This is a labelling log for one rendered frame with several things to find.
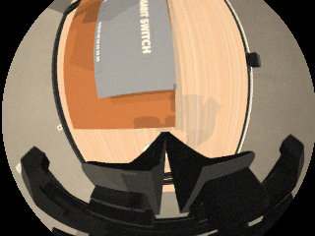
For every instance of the brown wooden stand with white legs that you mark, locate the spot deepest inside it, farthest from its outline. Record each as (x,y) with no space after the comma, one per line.
(143,110)

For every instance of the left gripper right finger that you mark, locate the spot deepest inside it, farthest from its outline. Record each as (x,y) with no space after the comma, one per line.
(190,169)

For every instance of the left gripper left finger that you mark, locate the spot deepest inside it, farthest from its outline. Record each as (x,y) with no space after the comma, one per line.
(142,175)

